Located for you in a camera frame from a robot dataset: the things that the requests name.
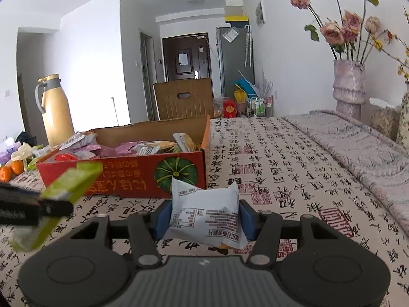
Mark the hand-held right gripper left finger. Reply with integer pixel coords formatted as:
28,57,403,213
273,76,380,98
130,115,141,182
65,200,173,268

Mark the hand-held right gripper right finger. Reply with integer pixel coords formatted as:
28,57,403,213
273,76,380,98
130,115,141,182
239,199,344,268

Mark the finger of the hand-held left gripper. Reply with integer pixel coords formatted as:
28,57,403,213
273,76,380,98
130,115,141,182
38,198,75,217

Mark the long green snack packet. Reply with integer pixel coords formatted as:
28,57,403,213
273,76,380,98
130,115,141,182
9,161,103,251

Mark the red cardboard box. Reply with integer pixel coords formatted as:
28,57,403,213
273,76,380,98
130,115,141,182
36,114,211,198

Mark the pile of mixed snacks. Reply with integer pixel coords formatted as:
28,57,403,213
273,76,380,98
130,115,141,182
59,131,179,160

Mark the pale yellow plastic bag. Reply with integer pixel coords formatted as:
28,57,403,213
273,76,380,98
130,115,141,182
11,143,34,162

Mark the purple tissue pack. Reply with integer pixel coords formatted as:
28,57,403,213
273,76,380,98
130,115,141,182
0,137,21,163

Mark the silver snack packet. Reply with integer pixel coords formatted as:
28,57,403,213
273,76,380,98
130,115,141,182
32,145,60,157

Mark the black bag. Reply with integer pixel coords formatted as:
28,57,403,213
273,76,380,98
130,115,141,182
15,131,37,146

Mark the yellow thermos jug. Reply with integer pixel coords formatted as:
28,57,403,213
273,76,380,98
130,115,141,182
35,74,75,147

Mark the red gift box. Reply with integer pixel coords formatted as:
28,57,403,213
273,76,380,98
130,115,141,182
223,98,237,118

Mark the folded grey patterned cloth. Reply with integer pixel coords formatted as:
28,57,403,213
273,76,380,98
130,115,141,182
283,109,409,227

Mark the blue plastic dustpan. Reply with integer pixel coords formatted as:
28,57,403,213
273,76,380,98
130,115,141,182
232,78,256,95

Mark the white dried grass bunch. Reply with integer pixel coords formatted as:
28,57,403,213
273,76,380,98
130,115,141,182
259,67,275,98

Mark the dark brown entrance door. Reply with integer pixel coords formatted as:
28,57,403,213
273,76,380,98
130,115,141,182
162,33,210,82

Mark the grey refrigerator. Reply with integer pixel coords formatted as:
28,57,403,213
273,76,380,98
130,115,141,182
216,26,255,98

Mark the glass jar of cereal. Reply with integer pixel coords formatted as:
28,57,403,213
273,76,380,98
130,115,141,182
369,97,401,141

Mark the pink textured vase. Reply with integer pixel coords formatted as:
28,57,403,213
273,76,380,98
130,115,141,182
332,60,366,119

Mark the white umbrella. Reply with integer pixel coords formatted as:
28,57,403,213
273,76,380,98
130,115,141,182
244,24,253,68

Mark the floral patterned vase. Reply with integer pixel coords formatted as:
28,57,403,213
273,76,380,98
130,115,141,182
396,91,409,149

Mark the yellow and black box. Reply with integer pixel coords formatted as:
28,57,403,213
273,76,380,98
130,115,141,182
224,15,249,28

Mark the dried pink rose bouquet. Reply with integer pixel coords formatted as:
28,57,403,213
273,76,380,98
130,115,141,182
285,0,393,63

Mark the plain cardboard box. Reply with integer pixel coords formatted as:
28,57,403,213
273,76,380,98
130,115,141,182
225,0,245,16

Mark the yellow flower branch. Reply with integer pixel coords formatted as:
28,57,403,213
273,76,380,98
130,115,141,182
371,6,409,85

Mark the mop handle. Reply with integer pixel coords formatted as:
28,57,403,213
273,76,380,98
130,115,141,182
110,96,120,125

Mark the white wall panel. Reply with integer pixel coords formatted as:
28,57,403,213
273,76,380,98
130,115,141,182
255,0,266,28

